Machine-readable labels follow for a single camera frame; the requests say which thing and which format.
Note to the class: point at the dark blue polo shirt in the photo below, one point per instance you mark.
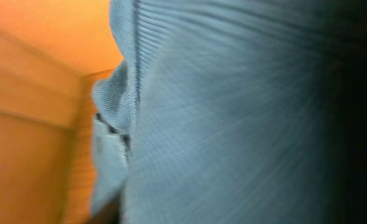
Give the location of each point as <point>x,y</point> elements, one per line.
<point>239,111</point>

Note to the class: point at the folded light blue jeans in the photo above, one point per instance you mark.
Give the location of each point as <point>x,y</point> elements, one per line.
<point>109,154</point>

